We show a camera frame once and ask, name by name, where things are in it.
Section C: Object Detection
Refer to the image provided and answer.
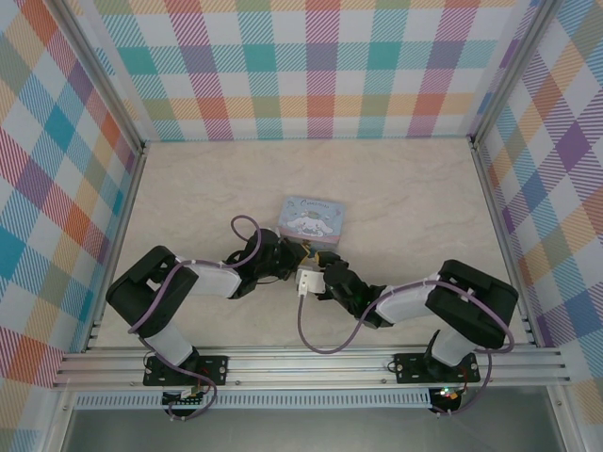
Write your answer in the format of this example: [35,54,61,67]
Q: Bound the grey metal shelf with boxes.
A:
[63,407,566,452]

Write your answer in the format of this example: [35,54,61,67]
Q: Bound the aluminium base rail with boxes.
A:
[54,346,571,390]

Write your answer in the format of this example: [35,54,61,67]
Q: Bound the small circuit board lit leds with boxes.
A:
[432,385,462,404]

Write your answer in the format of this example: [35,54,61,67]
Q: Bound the white slotted cable duct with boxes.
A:
[74,388,434,410]

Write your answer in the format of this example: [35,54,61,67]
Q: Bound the blue cartoon print box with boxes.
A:
[274,194,350,251]

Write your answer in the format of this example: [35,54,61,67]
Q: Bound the small circuit board green connector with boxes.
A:
[162,386,208,409]

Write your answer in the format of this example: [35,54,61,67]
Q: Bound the aluminium frame side rail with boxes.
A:
[84,140,150,354]
[470,136,542,348]

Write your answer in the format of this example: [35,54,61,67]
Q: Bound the aluminium frame corner post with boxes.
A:
[469,0,555,147]
[58,0,150,159]

